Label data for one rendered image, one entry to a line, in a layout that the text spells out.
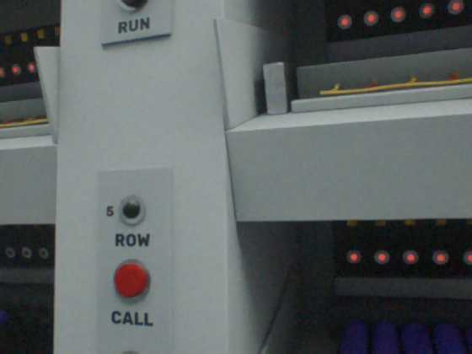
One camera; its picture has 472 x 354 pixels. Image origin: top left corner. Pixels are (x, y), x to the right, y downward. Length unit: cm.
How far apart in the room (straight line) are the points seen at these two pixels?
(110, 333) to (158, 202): 7
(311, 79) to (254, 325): 14
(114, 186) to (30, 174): 6
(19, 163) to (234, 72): 13
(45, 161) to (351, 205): 16
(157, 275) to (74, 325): 5
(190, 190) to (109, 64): 8
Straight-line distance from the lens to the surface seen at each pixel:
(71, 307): 25
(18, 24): 60
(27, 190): 28
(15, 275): 51
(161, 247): 22
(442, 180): 21
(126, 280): 22
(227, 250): 21
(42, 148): 26
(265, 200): 21
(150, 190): 22
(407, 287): 37
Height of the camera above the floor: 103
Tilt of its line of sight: 5 degrees up
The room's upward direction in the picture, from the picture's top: 1 degrees counter-clockwise
